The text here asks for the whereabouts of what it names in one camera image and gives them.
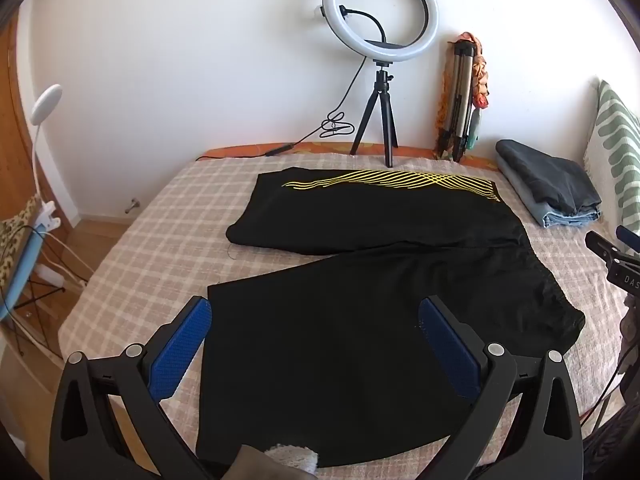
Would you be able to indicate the black pants with yellow stripes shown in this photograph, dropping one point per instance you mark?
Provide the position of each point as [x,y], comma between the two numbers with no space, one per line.
[350,310]

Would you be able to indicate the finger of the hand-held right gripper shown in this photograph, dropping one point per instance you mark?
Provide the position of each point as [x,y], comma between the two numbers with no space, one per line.
[607,249]
[630,237]

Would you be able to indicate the black tripod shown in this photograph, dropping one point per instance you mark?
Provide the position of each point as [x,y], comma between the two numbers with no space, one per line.
[384,110]

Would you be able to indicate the orange patterned scarf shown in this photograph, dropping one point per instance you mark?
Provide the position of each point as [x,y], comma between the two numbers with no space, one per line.
[481,80]

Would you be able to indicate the white clip-on desk lamp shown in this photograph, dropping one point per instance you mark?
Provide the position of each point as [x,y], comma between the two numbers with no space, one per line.
[46,102]

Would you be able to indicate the white power strip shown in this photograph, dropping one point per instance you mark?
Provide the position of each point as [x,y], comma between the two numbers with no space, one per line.
[52,276]

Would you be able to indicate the folded dark grey garment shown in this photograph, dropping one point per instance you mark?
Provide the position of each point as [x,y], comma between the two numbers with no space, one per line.
[545,170]

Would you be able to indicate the folded silver tripod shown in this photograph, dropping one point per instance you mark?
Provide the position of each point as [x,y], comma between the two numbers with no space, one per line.
[462,80]

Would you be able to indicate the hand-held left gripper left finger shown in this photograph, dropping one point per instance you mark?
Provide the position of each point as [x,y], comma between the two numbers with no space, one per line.
[180,347]

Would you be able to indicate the black gooseneck phone holder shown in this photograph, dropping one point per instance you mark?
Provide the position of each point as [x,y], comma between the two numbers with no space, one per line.
[382,44]

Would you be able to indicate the beige plaid blanket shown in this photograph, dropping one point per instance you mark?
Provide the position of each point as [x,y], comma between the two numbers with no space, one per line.
[150,240]

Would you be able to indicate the leopard print cloth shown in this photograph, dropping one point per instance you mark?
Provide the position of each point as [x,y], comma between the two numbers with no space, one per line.
[15,230]

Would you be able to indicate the person's left hand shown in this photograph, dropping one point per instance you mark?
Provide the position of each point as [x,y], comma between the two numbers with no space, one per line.
[280,462]

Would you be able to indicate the green and white patterned pillow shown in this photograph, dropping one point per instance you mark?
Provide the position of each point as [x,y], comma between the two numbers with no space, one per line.
[615,125]

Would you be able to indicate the metal door stopper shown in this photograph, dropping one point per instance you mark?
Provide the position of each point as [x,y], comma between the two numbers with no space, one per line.
[133,205]

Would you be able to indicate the wooden wardrobe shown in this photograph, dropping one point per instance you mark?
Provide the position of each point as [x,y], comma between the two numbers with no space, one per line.
[25,125]

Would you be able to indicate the folded blue jeans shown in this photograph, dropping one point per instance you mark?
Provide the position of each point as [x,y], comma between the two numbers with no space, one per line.
[555,220]

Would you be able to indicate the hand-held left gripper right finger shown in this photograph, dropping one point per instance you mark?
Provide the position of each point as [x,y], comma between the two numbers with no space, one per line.
[450,350]

